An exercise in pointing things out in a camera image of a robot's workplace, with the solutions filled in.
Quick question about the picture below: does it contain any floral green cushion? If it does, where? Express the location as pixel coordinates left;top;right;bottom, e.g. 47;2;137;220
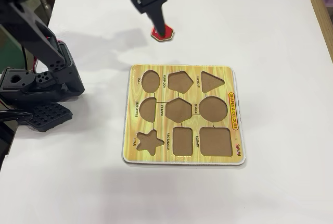
0;0;57;70

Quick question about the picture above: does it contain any wooden edge strip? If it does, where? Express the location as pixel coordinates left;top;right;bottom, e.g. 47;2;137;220
301;0;333;66

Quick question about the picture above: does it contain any red hexagon piece yellow pin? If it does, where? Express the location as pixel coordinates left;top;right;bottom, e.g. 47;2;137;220
150;24;174;43

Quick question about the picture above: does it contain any wooden shape puzzle board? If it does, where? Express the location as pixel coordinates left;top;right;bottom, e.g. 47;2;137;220
121;64;248;167

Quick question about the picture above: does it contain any black power cable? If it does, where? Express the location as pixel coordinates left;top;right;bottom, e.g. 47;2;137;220
0;110;33;123

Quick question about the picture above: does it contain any metal post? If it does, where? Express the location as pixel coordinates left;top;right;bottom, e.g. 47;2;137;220
39;0;53;20

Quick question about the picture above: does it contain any black grid base plate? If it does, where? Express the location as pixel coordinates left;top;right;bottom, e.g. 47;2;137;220
25;103;74;133

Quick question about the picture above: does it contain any red white black servo wire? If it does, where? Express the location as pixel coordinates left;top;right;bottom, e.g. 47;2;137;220
32;36;66;72

